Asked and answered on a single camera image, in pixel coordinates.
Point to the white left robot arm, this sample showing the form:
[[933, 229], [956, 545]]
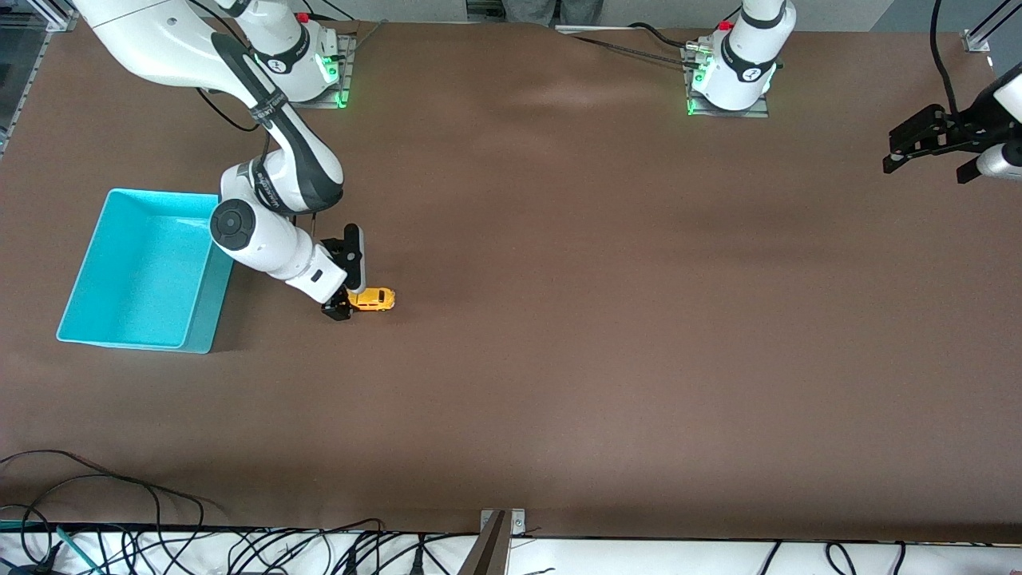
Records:
[[746, 64]]

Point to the aluminium extrusion corner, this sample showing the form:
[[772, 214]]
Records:
[[986, 28]]

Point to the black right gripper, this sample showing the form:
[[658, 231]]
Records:
[[336, 308]]

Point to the person grey trousers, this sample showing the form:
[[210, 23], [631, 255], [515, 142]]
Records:
[[551, 9]]

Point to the turquoise plastic bin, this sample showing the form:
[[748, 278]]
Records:
[[136, 279]]

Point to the small metal bracket plate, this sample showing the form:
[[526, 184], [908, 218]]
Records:
[[519, 521]]

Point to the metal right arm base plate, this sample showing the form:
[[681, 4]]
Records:
[[345, 72]]

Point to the yellow beetle toy car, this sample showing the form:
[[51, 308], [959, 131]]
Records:
[[374, 299]]

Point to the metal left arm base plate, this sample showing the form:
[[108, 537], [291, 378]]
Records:
[[726, 113]]

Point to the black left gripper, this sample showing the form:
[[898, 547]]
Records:
[[963, 131]]

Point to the grey camera mount bar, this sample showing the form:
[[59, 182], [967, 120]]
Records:
[[487, 555]]

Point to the aluminium frame with panel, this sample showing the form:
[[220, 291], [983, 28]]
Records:
[[24, 56]]

